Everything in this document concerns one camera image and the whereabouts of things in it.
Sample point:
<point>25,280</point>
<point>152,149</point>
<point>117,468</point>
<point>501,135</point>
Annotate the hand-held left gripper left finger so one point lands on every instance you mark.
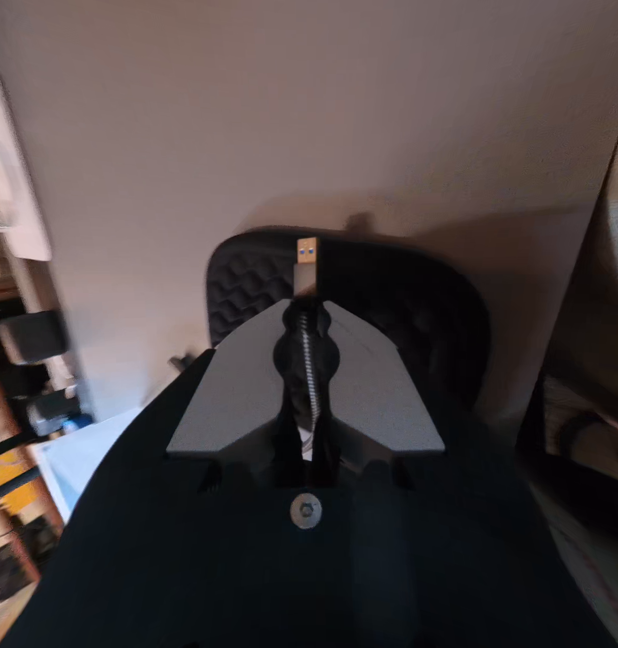
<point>228,395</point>

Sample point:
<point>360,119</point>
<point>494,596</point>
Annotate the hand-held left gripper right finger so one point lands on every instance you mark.
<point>380,400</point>

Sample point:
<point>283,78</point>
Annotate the black bumpy wrist rest pad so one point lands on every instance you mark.
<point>238,288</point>

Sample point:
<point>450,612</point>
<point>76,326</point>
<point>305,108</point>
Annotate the clear plastic storage box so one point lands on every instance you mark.
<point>81,450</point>

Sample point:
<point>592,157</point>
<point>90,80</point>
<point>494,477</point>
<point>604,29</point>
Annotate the dark grey box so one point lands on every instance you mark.
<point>33,336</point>

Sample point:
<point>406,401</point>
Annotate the cluttered wooden shelf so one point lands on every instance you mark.
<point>10,506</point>

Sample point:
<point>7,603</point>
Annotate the white rounded device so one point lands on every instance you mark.
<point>10,192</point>

